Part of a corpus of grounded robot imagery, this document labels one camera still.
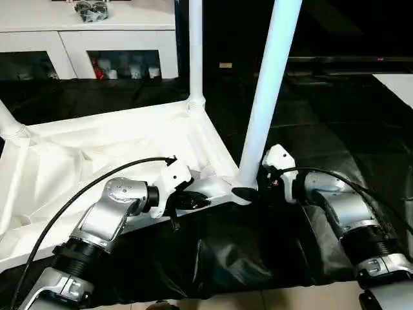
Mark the white plastic table leg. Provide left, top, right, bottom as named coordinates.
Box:
left=231, top=0, right=303, bottom=202
left=188, top=0, right=206, bottom=109
left=0, top=100, right=30, bottom=140

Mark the white plastic table top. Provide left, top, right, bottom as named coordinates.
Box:
left=0, top=97, right=259, bottom=272

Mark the flat white panel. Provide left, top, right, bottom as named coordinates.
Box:
left=374, top=73, right=413, bottom=108

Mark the dark object on cabinet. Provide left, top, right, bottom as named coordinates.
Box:
left=74, top=0, right=110, bottom=23

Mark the black plastic mat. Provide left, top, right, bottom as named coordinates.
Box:
left=0, top=74, right=413, bottom=304

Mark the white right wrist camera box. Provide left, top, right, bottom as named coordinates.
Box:
left=261, top=144, right=297, bottom=202

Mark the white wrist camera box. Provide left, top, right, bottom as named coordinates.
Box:
left=261, top=144, right=297, bottom=202
left=150, top=161, right=192, bottom=219

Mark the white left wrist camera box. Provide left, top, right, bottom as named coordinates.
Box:
left=150, top=161, right=192, bottom=219

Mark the white sideboard with glass doors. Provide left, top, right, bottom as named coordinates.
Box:
left=0, top=0, right=179, bottom=81

